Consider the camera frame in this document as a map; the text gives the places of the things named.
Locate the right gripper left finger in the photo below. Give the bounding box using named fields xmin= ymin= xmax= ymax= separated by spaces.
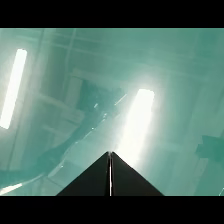
xmin=56 ymin=151 xmax=111 ymax=197

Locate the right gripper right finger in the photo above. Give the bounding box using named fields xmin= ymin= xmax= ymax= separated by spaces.
xmin=111 ymin=151 xmax=165 ymax=197

